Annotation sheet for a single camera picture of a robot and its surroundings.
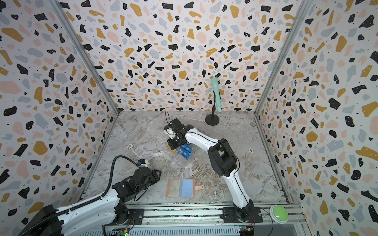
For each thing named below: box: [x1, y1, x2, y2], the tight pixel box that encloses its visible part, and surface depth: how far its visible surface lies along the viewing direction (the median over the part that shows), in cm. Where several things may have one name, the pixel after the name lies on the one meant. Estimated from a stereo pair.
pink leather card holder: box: [166, 177, 205, 198], surface depth 85 cm
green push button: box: [269, 204, 289, 225], surface depth 76 cm
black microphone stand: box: [205, 90, 220, 126], surface depth 119 cm
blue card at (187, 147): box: [181, 143, 193, 153], surface depth 92 cm
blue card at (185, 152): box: [179, 146, 191, 159], surface depth 92 cm
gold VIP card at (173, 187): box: [168, 178, 181, 197], surface depth 85 cm
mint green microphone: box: [211, 76, 222, 113], surface depth 97 cm
